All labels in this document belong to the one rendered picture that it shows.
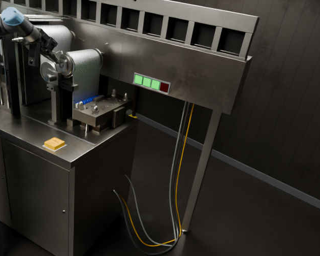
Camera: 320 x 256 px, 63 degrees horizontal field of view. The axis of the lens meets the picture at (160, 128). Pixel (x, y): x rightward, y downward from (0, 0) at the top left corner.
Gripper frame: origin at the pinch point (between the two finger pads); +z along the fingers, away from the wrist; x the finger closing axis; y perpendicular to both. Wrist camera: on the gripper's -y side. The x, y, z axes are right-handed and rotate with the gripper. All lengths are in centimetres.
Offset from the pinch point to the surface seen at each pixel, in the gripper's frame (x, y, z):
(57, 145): -21.0, -39.2, 5.7
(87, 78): -8.1, 3.1, 18.8
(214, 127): -83, 11, 59
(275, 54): -101, 124, 135
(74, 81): -8.1, -3.6, 10.4
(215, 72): -78, 30, 22
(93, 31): 5.2, 34.3, 19.1
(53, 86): -0.5, -11.2, 6.0
